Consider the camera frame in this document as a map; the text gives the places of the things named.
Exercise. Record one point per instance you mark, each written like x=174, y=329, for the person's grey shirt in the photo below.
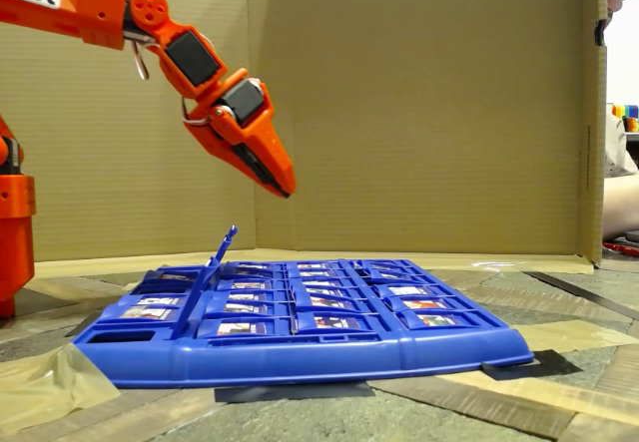
x=616, y=147

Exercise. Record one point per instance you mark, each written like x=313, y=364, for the blue flap Sir Stretch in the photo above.
x=244, y=308

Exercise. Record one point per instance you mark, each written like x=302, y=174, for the glossy dark tape piece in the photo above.
x=294, y=392

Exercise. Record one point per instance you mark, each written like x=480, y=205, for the crumpled brown packing tape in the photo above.
x=45, y=387

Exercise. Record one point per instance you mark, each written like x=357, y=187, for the brown cardboard wall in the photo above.
x=424, y=113

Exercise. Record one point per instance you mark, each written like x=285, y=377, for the blue flap Mr Frost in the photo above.
x=407, y=291

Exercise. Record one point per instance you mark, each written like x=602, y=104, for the blue flap Madame Vine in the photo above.
x=312, y=273

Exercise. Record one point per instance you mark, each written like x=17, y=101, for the black floor tape strip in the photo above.
x=589, y=296

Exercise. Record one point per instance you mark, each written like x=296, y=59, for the blue flap Ultrasonic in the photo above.
x=334, y=322

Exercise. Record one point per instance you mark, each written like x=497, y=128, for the blue flap yellow red figure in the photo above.
x=374, y=263

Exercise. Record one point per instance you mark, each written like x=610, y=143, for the blue flap Zap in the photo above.
x=252, y=275

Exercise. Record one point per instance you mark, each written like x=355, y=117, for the blue flap Rumbler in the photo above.
x=424, y=304

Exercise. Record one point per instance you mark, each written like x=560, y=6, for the blue flap Beast Tamer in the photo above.
x=252, y=266

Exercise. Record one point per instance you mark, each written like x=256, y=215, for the blue flap Shadow Ninja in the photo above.
x=147, y=313

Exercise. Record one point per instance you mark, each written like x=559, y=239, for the blue flap Safeguard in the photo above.
x=327, y=303

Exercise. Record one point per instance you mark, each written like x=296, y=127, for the colourful blocks stack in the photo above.
x=626, y=118

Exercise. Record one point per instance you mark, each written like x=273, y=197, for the blue flap Gecko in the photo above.
x=382, y=269

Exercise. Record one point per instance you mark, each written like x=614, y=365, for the blue flap dark green figure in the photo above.
x=392, y=277

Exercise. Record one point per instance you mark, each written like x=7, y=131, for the blue flap Swapshift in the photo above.
x=439, y=319

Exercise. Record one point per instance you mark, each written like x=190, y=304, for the blue flap Atlantia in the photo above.
x=247, y=296

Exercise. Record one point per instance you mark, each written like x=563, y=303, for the blue flap glossy blank card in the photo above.
x=234, y=328

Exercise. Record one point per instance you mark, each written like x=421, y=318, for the blue flap Thundershock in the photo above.
x=319, y=291

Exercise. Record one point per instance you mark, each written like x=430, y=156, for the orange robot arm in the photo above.
x=100, y=8

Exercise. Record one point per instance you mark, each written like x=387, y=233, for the person's bare forearm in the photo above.
x=619, y=207

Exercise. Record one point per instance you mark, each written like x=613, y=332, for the brown packing tape patch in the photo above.
x=574, y=336

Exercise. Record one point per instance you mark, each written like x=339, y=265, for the blue flap Dr Ion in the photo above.
x=172, y=276

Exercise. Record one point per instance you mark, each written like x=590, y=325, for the blue flap Eric Eagle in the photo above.
x=249, y=285

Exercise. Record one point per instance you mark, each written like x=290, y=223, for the blue flap Blasteroid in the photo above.
x=160, y=301

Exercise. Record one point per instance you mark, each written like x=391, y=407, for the blue flap red Raphael card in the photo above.
x=199, y=297

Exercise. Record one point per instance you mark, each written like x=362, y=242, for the blue flap Glance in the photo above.
x=309, y=265

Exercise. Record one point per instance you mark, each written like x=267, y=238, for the blue flap Ice Light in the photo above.
x=317, y=282

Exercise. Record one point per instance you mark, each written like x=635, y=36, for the blue Guess Who game board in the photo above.
x=299, y=357

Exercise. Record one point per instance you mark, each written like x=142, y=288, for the red object on floor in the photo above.
x=621, y=248

